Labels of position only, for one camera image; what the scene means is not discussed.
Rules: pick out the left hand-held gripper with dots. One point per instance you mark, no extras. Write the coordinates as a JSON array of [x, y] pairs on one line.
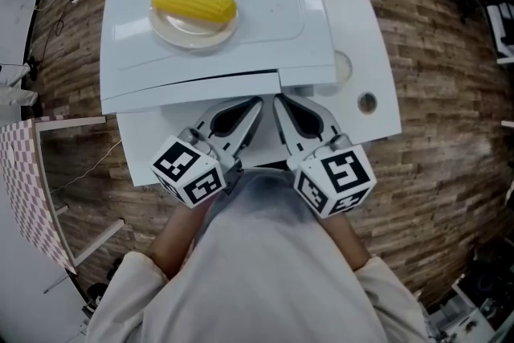
[[180, 168]]

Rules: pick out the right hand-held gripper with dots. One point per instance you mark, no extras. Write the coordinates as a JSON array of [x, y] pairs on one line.
[[341, 172]]

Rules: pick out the person's right forearm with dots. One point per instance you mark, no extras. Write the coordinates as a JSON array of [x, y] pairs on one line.
[[345, 241]]

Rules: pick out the person's left forearm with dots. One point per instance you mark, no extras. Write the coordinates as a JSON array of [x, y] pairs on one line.
[[176, 241]]

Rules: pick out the small white cup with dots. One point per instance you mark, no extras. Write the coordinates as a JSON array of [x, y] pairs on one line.
[[344, 66]]

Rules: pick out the yellow corn cob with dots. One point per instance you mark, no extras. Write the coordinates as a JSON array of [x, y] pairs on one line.
[[192, 6]]

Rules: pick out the white table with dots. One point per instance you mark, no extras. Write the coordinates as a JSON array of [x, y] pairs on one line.
[[361, 12], [502, 32]]

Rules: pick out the person's white shirt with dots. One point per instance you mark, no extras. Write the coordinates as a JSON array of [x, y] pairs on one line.
[[257, 273]]

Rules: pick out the pink checkered table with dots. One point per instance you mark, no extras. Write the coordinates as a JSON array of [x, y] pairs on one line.
[[28, 205]]

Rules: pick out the white round disc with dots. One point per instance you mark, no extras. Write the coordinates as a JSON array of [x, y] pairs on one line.
[[8, 155]]

